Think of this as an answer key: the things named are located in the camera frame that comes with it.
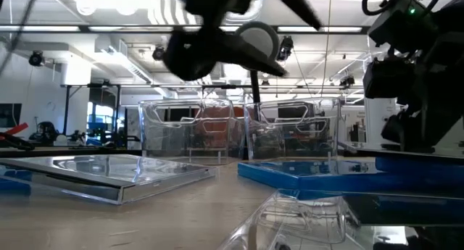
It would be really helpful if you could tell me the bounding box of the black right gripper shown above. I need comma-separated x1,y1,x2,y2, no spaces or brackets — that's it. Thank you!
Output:
363,28,464,152

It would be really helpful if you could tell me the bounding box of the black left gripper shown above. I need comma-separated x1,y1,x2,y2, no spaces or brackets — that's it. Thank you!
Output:
162,0,288,81

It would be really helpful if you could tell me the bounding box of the black ceiling spotlight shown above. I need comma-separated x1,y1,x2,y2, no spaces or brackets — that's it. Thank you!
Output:
339,75,356,90
152,45,167,62
277,35,294,62
28,49,46,68

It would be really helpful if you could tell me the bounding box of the clear plastic bin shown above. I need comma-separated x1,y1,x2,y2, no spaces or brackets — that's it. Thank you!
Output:
244,97,341,161
138,98,243,166

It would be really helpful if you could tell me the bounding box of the black background robot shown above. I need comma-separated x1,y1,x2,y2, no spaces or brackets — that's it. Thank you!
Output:
28,121,59,142

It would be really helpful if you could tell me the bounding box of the black camera cable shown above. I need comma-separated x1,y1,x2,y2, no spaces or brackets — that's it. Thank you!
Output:
361,0,446,17

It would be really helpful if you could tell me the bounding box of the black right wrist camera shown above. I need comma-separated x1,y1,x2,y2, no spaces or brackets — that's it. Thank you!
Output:
367,0,439,54

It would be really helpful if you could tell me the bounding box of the white ventilation duct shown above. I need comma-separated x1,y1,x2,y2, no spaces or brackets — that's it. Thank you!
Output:
94,38,155,85

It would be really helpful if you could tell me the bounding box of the black background rig frame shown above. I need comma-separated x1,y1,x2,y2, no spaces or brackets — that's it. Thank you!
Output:
59,82,123,137

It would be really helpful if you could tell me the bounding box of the black table frame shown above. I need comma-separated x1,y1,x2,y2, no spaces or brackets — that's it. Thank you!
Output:
0,146,142,159

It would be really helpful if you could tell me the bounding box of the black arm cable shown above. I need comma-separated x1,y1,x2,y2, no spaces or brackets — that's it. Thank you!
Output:
0,0,41,75

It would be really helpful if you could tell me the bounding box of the red tool handle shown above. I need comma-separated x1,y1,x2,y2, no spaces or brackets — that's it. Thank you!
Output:
0,122,29,137

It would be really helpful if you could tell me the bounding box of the dark wall monitor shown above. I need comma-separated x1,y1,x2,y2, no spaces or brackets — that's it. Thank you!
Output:
0,103,22,128

